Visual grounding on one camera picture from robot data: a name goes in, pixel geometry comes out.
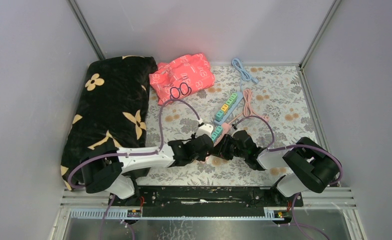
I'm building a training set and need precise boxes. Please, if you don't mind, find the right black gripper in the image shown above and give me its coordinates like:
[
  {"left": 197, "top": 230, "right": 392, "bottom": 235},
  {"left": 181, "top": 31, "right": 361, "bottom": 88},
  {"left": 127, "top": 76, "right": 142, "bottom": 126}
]
[{"left": 209, "top": 134, "right": 247, "bottom": 161}]

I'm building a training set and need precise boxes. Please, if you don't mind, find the teal plug cube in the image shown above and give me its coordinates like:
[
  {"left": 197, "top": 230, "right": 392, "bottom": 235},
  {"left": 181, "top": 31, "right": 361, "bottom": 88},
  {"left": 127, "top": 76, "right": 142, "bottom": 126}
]
[
  {"left": 214, "top": 126, "right": 223, "bottom": 136},
  {"left": 211, "top": 132, "right": 218, "bottom": 143},
  {"left": 215, "top": 110, "right": 224, "bottom": 122}
]

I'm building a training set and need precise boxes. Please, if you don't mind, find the pink power strip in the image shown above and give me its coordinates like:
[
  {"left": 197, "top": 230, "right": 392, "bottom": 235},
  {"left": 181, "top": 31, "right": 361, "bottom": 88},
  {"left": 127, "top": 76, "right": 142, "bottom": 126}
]
[{"left": 204, "top": 88, "right": 271, "bottom": 163}]

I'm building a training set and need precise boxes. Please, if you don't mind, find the yellow plug cube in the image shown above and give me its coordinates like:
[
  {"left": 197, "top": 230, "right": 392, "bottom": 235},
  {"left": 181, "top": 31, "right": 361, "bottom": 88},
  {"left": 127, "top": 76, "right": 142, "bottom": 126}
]
[{"left": 220, "top": 104, "right": 230, "bottom": 114}]

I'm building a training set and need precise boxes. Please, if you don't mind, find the green plug cube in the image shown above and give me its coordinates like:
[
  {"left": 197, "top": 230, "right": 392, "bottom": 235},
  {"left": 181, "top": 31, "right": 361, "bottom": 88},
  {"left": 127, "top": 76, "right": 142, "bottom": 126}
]
[
  {"left": 230, "top": 92, "right": 238, "bottom": 100},
  {"left": 226, "top": 98, "right": 235, "bottom": 107}
]

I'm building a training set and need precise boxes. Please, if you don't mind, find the green plug cube bottom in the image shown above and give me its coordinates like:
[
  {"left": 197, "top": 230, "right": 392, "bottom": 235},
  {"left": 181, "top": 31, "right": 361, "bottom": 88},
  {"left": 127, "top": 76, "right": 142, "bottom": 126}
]
[{"left": 230, "top": 92, "right": 238, "bottom": 100}]

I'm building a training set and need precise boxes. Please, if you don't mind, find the blue power strip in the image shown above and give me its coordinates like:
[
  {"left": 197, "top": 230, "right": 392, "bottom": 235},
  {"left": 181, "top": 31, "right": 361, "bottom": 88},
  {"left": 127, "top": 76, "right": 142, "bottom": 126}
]
[{"left": 214, "top": 58, "right": 259, "bottom": 126}]

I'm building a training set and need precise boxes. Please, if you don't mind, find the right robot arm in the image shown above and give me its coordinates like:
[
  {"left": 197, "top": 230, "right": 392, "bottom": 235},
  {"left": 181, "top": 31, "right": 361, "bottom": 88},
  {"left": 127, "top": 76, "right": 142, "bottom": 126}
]
[{"left": 212, "top": 130, "right": 342, "bottom": 206}]

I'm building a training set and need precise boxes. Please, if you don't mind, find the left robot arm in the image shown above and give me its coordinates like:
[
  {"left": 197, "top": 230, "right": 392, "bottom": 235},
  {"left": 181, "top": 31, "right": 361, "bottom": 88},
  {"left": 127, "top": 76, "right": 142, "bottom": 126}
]
[{"left": 80, "top": 134, "right": 214, "bottom": 206}]

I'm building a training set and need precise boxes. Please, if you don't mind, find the floral table mat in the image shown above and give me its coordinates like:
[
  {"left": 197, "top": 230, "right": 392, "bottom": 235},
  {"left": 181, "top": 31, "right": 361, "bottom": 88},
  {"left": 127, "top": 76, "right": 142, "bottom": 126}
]
[{"left": 137, "top": 66, "right": 316, "bottom": 187}]

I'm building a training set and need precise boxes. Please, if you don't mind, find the pink patterned bag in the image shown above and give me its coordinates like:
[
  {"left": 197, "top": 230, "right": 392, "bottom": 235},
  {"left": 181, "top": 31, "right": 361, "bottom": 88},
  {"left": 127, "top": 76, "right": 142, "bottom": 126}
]
[{"left": 149, "top": 53, "right": 215, "bottom": 105}]

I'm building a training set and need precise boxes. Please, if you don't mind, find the black floral blanket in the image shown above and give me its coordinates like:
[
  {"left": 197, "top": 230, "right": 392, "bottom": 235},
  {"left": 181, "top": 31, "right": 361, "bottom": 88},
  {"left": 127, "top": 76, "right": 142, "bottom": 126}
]
[{"left": 60, "top": 55, "right": 158, "bottom": 191}]

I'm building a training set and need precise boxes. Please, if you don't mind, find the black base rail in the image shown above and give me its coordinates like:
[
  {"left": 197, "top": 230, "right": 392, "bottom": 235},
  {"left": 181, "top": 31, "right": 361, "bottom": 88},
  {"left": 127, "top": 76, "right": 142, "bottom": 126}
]
[{"left": 113, "top": 186, "right": 304, "bottom": 217}]

